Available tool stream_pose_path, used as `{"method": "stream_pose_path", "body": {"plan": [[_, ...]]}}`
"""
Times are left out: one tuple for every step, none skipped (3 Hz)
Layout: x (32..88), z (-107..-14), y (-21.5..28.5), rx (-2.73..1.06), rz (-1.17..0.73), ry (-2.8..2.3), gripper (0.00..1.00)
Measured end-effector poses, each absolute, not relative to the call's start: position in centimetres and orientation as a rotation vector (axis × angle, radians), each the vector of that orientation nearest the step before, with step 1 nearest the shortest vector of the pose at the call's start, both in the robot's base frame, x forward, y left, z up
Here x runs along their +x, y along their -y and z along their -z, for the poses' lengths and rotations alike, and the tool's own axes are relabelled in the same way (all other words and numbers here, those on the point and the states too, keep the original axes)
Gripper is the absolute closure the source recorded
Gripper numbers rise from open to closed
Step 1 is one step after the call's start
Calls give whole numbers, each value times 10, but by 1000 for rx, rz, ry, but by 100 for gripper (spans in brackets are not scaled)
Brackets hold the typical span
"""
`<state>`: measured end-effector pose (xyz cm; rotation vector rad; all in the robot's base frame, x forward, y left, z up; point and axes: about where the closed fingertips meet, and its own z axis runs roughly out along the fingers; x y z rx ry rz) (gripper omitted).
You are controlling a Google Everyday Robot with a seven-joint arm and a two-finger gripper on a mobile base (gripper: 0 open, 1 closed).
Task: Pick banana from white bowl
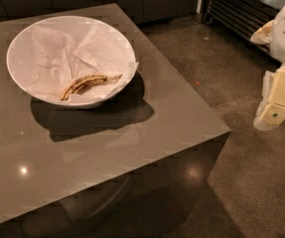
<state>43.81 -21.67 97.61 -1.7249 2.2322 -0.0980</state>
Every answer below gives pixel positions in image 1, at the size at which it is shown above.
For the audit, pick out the brown spotted banana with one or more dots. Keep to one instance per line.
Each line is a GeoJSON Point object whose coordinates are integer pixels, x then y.
{"type": "Point", "coordinates": [88, 81]}

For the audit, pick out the white crumpled paper liner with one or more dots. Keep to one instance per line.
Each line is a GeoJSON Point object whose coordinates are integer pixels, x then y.
{"type": "Point", "coordinates": [62, 58]}

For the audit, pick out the white bowl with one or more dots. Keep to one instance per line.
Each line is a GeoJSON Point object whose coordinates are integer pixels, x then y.
{"type": "Point", "coordinates": [21, 57]}

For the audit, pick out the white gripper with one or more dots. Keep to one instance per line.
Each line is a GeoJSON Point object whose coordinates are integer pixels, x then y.
{"type": "Point", "coordinates": [271, 110]}

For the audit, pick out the dark appliance with vent grille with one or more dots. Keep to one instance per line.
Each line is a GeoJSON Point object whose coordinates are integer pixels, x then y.
{"type": "Point", "coordinates": [243, 17]}

